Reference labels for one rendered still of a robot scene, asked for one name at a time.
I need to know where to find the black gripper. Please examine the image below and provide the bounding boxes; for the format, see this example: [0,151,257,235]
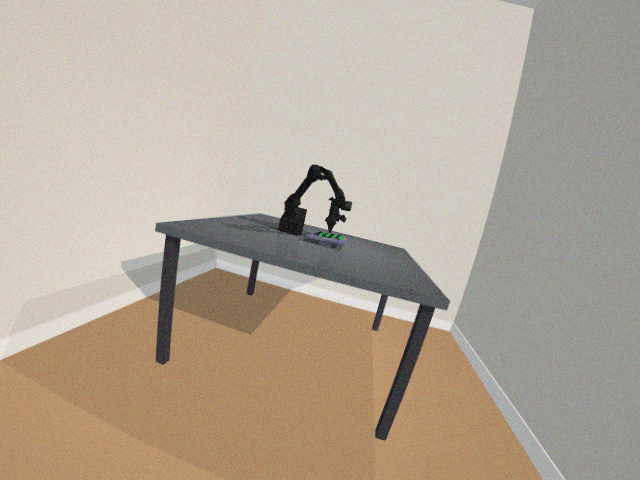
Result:
[325,208,339,233]

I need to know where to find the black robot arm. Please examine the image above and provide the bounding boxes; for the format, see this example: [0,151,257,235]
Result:
[284,164,352,219]

